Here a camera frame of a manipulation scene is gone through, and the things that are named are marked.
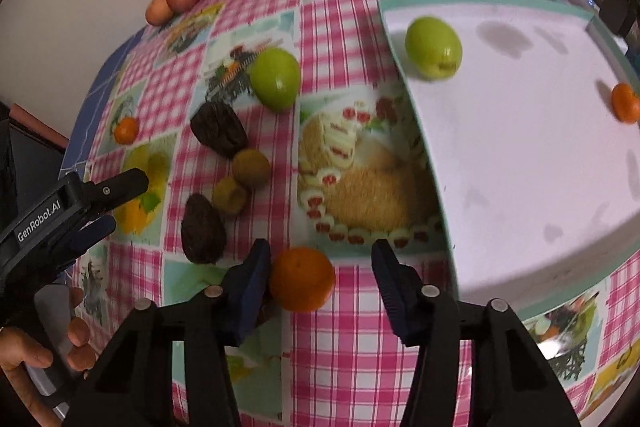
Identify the black power adapter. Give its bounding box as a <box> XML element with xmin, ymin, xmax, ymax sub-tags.
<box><xmin>597</xmin><ymin>0</ymin><xmax>638</xmax><ymax>38</ymax></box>

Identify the dark wrinkled avocado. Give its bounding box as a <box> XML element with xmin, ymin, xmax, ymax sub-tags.
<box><xmin>190</xmin><ymin>101</ymin><xmax>250</xmax><ymax>159</ymax></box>
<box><xmin>180</xmin><ymin>193</ymin><xmax>227</xmax><ymax>265</ymax></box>

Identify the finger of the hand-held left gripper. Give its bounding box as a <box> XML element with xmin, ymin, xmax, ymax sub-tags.
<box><xmin>65</xmin><ymin>214</ymin><xmax>117</xmax><ymax>261</ymax></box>
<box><xmin>82</xmin><ymin>169</ymin><xmax>151</xmax><ymax>216</ymax></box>

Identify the person's left hand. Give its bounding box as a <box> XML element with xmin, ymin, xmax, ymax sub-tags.
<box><xmin>0</xmin><ymin>288</ymin><xmax>99</xmax><ymax>427</ymax></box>

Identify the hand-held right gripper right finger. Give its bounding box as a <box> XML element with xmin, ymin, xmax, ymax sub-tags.
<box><xmin>371</xmin><ymin>239</ymin><xmax>583</xmax><ymax>427</ymax></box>

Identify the dark furniture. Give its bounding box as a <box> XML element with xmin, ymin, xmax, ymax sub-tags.
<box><xmin>0</xmin><ymin>102</ymin><xmax>71</xmax><ymax>228</ymax></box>

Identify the white shallow box tray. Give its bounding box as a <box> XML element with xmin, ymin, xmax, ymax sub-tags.
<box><xmin>380</xmin><ymin>0</ymin><xmax>640</xmax><ymax>308</ymax></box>

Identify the orange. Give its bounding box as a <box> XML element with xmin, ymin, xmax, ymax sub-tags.
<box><xmin>611</xmin><ymin>82</ymin><xmax>640</xmax><ymax>124</ymax></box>
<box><xmin>269</xmin><ymin>247</ymin><xmax>337</xmax><ymax>313</ymax></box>
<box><xmin>113</xmin><ymin>117</ymin><xmax>139</xmax><ymax>145</ymax></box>

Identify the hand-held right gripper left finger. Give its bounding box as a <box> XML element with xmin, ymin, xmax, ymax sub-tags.
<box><xmin>70</xmin><ymin>238</ymin><xmax>273</xmax><ymax>427</ymax></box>

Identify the green round fruit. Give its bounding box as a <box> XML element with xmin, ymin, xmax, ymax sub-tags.
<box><xmin>404</xmin><ymin>17</ymin><xmax>463</xmax><ymax>81</ymax></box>
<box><xmin>248</xmin><ymin>48</ymin><xmax>302</xmax><ymax>112</ymax></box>

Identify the pink checkered printed tablecloth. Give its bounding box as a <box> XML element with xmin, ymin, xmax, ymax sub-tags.
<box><xmin>67</xmin><ymin>0</ymin><xmax>640</xmax><ymax>427</ymax></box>

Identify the round brown fruit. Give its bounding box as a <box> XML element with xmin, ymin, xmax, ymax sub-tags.
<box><xmin>231</xmin><ymin>148</ymin><xmax>271</xmax><ymax>186</ymax></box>
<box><xmin>211</xmin><ymin>177</ymin><xmax>251</xmax><ymax>217</ymax></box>

